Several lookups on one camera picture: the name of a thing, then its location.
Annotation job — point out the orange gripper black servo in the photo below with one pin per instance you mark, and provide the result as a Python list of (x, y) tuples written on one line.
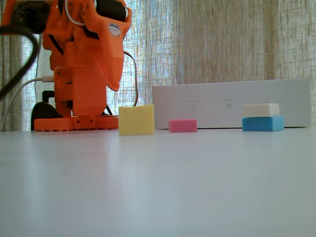
[(112, 66)]

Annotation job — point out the pink foam cuboid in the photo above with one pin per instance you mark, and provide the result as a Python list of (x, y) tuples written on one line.
[(183, 125)]

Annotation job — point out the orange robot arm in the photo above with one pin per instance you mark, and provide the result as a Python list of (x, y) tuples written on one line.
[(81, 93)]

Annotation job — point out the yellow foam cuboid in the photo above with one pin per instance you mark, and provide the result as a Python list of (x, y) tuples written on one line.
[(136, 120)]

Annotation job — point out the white cardboard bin box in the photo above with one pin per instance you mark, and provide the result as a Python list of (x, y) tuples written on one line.
[(212, 98)]

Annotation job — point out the white foam cuboid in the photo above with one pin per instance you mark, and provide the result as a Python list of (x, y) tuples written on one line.
[(260, 109)]

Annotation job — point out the blue foam cuboid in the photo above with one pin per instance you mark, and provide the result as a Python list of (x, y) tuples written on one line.
[(262, 123)]

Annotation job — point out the black table clamp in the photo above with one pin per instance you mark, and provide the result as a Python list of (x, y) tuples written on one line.
[(43, 112)]

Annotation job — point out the beige woven curtain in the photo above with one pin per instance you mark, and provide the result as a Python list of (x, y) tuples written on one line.
[(209, 39)]

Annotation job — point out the orange robot base plate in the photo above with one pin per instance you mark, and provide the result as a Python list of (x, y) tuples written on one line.
[(84, 123)]

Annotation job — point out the wrist camera in orange mount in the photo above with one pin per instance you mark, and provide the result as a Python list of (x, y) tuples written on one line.
[(27, 14)]

